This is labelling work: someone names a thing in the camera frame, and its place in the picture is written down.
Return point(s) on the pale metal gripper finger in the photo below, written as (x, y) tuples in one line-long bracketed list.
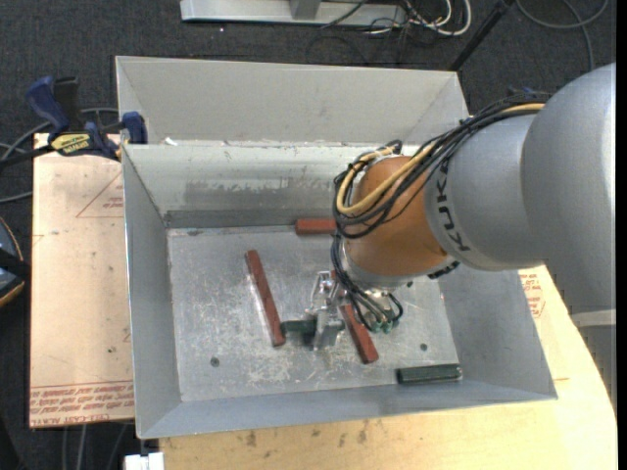
[(325, 287), (323, 333)]

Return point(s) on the dark green flat block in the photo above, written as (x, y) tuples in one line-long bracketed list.
[(428, 374), (296, 328)]

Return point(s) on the red-brown flat block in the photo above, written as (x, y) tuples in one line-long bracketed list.
[(314, 226), (264, 296), (361, 338)]

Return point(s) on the grey metal bin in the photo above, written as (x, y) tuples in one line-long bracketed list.
[(220, 311)]

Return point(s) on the brown cardboard board, red print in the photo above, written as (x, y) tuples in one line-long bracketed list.
[(78, 272)]

